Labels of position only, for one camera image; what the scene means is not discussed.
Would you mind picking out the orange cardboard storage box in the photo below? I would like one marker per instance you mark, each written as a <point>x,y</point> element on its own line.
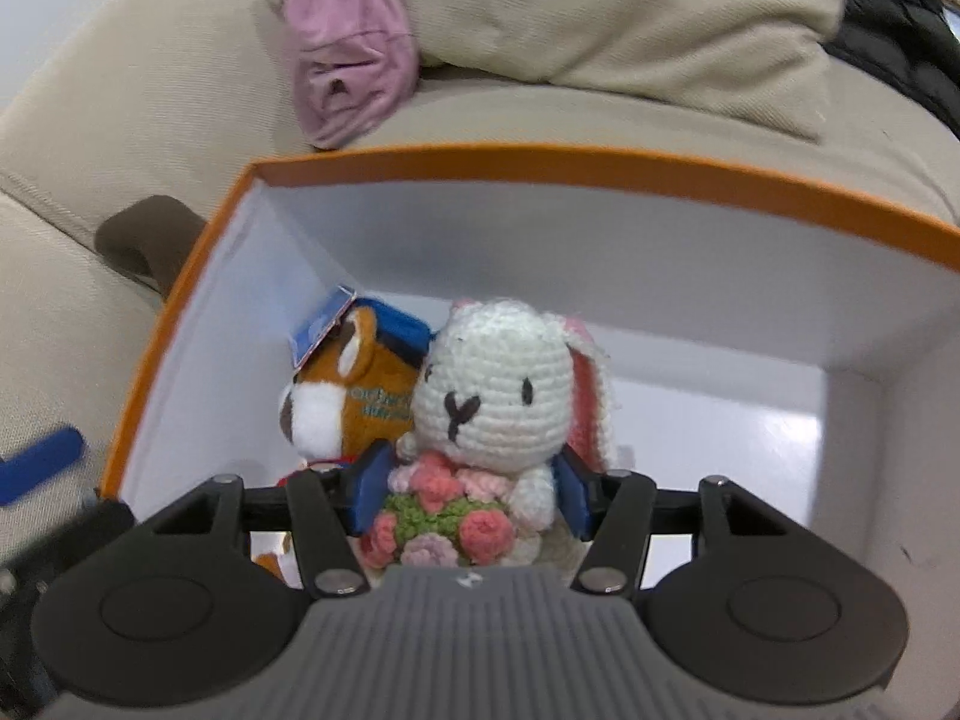
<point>677,316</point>

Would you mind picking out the left leg in jeans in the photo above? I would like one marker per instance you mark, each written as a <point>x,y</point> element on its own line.
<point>151,240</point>

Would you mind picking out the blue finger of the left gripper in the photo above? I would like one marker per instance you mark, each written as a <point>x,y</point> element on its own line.
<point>37,463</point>

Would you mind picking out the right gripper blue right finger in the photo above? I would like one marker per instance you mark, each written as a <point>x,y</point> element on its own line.
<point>579,494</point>

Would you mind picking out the beige sofa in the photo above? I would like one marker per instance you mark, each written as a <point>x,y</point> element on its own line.
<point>178,97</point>

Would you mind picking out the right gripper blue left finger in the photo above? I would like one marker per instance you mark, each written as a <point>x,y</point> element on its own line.
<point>366,485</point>

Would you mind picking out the pink crumpled garment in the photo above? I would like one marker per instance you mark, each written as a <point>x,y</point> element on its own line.
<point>355,62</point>

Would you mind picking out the black puffer jacket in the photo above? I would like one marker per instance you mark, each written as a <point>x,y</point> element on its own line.
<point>908,45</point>

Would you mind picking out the beige cushion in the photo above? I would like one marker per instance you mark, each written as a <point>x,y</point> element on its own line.
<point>760,61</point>

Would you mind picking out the white crochet bunny doll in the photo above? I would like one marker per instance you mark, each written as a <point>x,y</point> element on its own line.
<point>504,388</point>

